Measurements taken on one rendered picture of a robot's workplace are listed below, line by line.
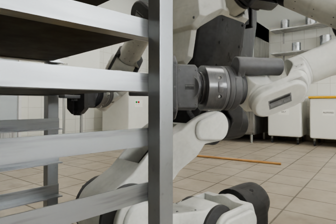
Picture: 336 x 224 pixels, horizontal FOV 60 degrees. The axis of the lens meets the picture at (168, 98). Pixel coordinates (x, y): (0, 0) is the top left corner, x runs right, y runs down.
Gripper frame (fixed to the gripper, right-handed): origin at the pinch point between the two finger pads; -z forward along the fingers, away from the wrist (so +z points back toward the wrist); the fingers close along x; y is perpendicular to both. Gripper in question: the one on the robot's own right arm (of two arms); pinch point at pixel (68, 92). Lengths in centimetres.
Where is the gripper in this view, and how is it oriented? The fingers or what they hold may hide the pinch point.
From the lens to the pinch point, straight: 82.0
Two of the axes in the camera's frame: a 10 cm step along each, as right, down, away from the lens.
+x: 0.0, -10.0, 0.2
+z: 2.8, 0.2, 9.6
